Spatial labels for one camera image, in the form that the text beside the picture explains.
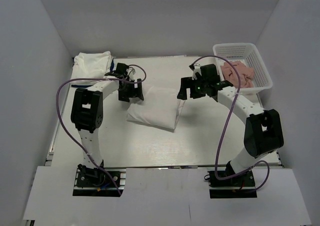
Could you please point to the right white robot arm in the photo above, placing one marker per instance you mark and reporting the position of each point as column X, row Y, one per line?
column 263, row 129

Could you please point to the folded white t-shirt stack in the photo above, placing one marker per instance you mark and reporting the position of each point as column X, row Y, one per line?
column 98, row 56

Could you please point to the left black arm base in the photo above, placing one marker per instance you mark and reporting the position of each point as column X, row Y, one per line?
column 92, row 182

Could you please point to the white Coca-Cola print t-shirt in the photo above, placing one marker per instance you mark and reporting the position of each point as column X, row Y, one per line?
column 160, row 108

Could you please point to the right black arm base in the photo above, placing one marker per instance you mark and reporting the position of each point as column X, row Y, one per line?
column 238, row 187

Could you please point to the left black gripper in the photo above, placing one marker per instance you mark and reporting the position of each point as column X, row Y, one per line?
column 135, row 92

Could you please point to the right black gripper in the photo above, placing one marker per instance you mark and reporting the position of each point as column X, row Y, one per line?
column 189, row 82

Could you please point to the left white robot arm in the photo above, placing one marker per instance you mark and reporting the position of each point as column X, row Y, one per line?
column 88, row 107

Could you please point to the white plastic basket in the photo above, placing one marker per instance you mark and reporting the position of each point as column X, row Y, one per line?
column 248, row 54

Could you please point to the pink cloth in basket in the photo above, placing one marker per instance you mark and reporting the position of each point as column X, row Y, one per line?
column 246, row 74

